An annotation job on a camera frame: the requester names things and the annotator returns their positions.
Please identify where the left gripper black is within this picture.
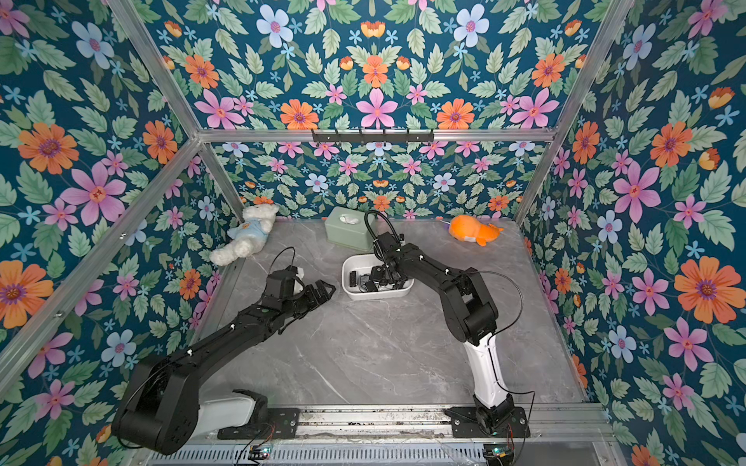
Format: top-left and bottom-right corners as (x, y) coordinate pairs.
(280, 278), (337, 320)

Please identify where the white storage box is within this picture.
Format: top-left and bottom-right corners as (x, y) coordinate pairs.
(342, 254), (415, 301)

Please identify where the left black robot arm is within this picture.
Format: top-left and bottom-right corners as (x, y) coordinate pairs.
(112, 280), (336, 454)

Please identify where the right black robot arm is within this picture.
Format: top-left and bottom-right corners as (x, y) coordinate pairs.
(374, 233), (515, 436)

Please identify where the green tissue box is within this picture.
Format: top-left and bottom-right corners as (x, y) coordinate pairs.
(324, 207), (373, 252)

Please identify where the orange plush toy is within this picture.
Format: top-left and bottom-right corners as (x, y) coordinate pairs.
(449, 215), (504, 247)

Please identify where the white teddy bear plush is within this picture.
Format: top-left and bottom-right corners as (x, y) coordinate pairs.
(209, 204), (279, 267)

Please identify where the white perforated vent strip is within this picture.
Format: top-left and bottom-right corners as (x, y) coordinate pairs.
(148, 443), (486, 465)

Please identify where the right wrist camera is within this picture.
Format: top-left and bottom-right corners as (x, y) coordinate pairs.
(375, 232), (403, 254)

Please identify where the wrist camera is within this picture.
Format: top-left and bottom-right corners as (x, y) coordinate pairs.
(375, 232), (403, 254)
(260, 265), (304, 311)

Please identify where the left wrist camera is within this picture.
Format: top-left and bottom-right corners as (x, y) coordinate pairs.
(260, 265), (304, 311)

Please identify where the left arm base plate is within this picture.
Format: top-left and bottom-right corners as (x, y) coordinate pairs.
(218, 408), (301, 441)

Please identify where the black hook rail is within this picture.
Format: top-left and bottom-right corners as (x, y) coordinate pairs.
(311, 129), (435, 145)

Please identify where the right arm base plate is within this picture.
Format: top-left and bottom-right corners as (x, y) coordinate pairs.
(444, 406), (532, 438)

